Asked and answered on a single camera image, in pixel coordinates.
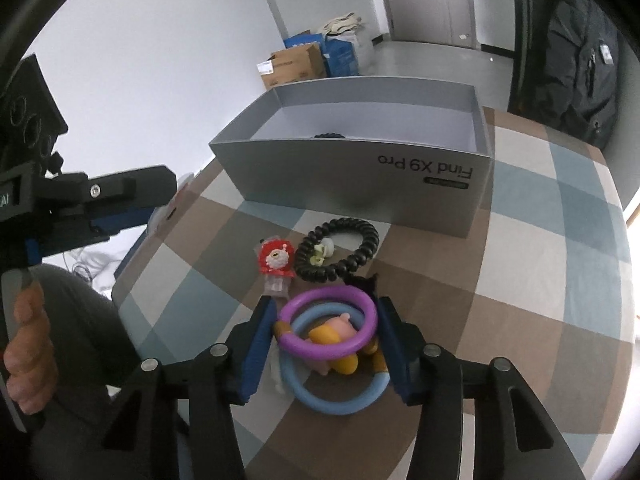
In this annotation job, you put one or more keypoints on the white tote bag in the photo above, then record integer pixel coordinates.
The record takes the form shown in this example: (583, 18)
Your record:
(342, 25)

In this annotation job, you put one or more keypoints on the grey door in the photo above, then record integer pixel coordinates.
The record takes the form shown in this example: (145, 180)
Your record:
(430, 0)

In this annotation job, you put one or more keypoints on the checkered tablecloth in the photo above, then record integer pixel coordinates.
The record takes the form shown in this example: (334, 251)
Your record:
(525, 285)

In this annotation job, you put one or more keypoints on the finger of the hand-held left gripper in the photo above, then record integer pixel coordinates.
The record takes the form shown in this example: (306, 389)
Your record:
(125, 187)
(115, 222)

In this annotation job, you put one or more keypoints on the blue cardboard box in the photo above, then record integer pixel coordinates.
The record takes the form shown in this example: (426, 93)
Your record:
(342, 57)

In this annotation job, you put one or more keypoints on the grey cardboard box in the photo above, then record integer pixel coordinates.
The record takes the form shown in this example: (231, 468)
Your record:
(350, 180)

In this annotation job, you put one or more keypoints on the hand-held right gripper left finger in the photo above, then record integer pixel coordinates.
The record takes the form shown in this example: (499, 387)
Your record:
(257, 347)

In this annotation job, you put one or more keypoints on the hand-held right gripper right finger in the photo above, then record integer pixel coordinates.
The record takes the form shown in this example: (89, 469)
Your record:
(395, 355)

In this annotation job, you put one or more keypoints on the red lion hair clip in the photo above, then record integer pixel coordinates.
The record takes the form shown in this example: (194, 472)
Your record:
(274, 259)

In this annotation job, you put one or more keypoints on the brown cardboard box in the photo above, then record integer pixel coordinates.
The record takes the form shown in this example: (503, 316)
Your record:
(295, 65)

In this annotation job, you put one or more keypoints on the dark jacket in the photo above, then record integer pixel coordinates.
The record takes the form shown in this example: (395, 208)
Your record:
(570, 60)

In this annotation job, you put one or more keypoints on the person's grey trouser leg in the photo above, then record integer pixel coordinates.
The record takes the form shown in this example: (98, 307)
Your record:
(85, 340)

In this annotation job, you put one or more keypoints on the person's left hand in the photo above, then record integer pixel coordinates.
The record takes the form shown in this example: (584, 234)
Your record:
(32, 355)

